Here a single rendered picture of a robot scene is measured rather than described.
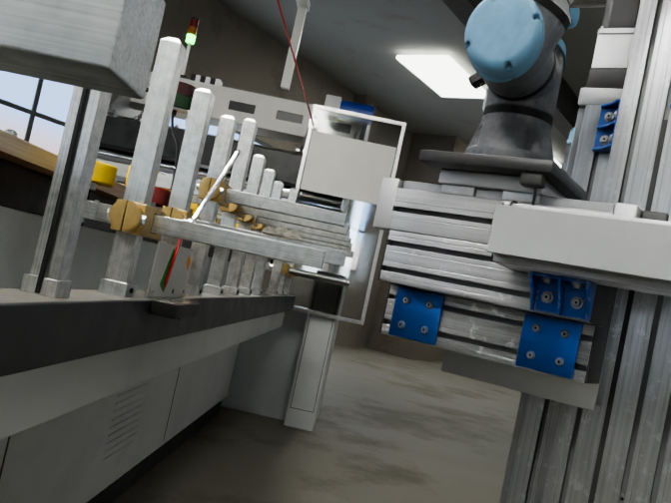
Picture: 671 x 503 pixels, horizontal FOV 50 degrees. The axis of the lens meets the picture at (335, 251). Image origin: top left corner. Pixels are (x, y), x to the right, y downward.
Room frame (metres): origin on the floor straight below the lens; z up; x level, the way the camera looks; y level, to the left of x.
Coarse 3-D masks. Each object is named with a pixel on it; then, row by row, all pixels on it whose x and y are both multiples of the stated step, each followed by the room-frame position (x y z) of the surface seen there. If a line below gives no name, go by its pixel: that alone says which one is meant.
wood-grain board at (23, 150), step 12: (0, 132) 0.98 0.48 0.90; (0, 144) 0.99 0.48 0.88; (12, 144) 1.02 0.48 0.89; (24, 144) 1.05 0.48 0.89; (0, 156) 1.08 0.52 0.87; (12, 156) 1.04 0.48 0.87; (24, 156) 1.06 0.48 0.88; (36, 156) 1.10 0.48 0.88; (48, 156) 1.13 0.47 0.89; (36, 168) 1.17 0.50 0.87; (48, 168) 1.14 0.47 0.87; (96, 192) 1.46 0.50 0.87; (108, 192) 1.42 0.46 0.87; (120, 192) 1.48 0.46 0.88
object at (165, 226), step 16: (96, 208) 1.20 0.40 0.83; (160, 224) 1.19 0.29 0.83; (176, 224) 1.19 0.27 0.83; (192, 224) 1.19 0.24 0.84; (192, 240) 1.19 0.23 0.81; (208, 240) 1.19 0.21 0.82; (224, 240) 1.19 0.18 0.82; (240, 240) 1.19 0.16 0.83; (256, 240) 1.18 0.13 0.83; (272, 240) 1.18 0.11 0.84; (272, 256) 1.18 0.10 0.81; (288, 256) 1.18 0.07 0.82; (304, 256) 1.18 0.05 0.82; (320, 256) 1.18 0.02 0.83
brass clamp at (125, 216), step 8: (120, 200) 1.14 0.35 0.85; (112, 208) 1.12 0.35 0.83; (120, 208) 1.12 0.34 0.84; (128, 208) 1.12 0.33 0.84; (136, 208) 1.12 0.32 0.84; (144, 208) 1.14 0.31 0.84; (152, 208) 1.17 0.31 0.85; (112, 216) 1.12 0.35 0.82; (120, 216) 1.12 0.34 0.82; (128, 216) 1.12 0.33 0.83; (136, 216) 1.12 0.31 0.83; (144, 216) 1.13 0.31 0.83; (152, 216) 1.18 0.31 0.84; (112, 224) 1.12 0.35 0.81; (120, 224) 1.12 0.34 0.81; (128, 224) 1.12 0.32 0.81; (136, 224) 1.12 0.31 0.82; (144, 224) 1.13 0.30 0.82; (152, 224) 1.19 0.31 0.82; (128, 232) 1.14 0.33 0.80; (136, 232) 1.14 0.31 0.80; (144, 232) 1.16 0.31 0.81
